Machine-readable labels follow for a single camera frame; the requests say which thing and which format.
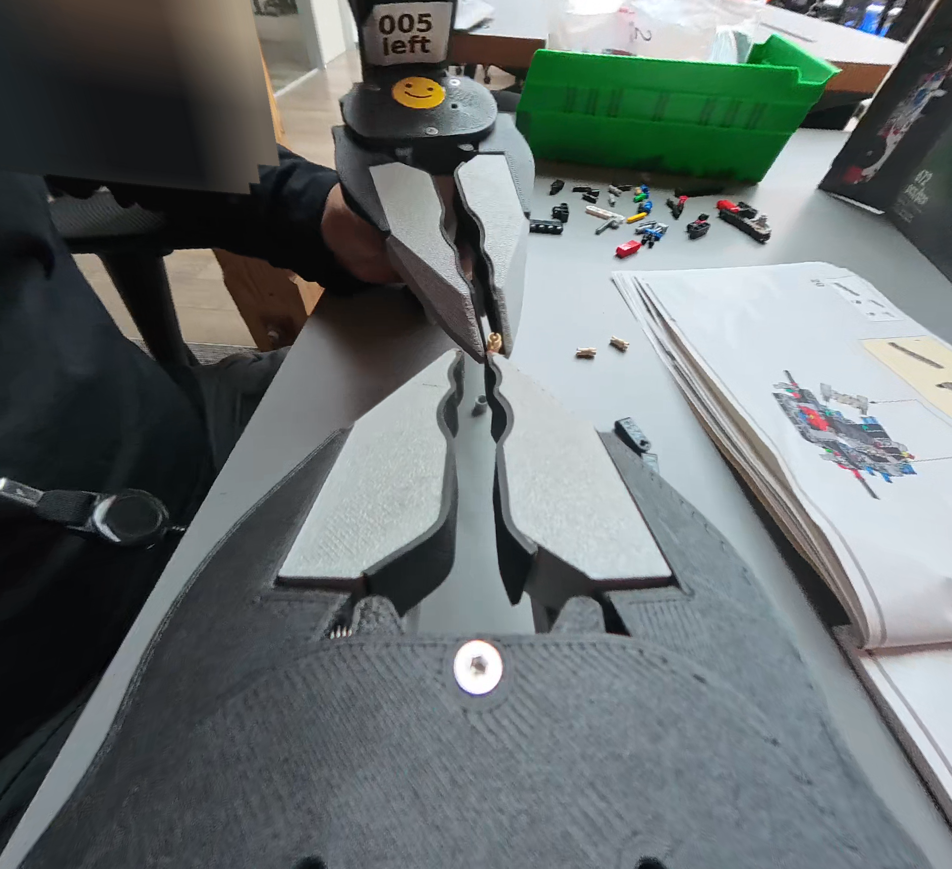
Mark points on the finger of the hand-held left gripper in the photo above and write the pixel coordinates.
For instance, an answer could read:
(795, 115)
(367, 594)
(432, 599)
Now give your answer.
(416, 236)
(498, 214)

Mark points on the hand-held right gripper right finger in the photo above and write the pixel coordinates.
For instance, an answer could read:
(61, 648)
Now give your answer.
(587, 504)

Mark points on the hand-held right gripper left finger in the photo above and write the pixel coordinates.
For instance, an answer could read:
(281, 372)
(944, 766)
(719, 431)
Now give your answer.
(364, 504)

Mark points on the person's left forearm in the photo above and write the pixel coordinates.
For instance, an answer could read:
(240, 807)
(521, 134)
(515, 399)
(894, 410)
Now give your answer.
(245, 222)

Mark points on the black angled lego piece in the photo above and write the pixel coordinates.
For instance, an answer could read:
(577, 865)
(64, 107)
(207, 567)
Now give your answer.
(634, 434)

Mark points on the scatter of small lego pieces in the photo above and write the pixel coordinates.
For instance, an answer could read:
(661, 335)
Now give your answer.
(647, 222)

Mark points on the lego instruction booklet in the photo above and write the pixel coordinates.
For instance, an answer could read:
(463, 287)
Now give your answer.
(781, 363)

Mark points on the dark lego set box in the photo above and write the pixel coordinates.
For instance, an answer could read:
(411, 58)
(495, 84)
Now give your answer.
(907, 162)

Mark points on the person's left hand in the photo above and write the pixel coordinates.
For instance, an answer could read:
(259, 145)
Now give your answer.
(357, 244)

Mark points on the wooden panel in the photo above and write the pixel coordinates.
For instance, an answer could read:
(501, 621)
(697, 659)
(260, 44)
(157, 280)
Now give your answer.
(268, 303)

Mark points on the green plastic bin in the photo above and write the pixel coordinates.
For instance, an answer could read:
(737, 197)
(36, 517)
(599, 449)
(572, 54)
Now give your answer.
(647, 117)

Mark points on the black office chair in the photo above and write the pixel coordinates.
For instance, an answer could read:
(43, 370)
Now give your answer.
(111, 229)

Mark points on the person's black-clothed torso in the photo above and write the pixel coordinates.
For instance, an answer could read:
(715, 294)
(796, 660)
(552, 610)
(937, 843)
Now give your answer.
(74, 400)

